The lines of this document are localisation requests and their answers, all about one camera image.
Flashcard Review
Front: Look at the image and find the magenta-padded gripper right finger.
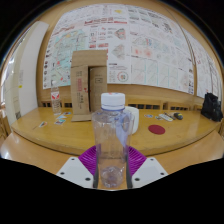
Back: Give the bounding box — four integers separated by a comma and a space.
124, 145, 169, 190

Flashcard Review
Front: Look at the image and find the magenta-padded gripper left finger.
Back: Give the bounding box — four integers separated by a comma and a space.
55, 145, 100, 190

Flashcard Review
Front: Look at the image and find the clear plastic bottle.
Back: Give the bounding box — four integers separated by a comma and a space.
91, 92, 136, 192

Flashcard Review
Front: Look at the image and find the small red-labelled water bottle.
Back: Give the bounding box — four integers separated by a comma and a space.
50, 79, 63, 117

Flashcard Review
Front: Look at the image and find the flat round red coaster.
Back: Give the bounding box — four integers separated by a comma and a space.
147, 124, 167, 136

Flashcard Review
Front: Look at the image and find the white ceramic mug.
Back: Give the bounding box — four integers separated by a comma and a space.
123, 105, 140, 135

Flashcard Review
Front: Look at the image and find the dark pen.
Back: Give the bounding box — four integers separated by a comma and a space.
164, 111, 177, 121

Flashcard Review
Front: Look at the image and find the brown cardboard box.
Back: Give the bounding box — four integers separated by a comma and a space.
69, 49, 109, 123

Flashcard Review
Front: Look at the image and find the black bag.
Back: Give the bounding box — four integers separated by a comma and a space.
200, 92, 224, 123

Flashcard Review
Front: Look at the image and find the large printed wall poster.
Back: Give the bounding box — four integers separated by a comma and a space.
42, 3, 196, 96
181, 28, 223, 101

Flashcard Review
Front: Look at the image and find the white wall panel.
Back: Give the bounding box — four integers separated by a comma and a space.
3, 20, 50, 126

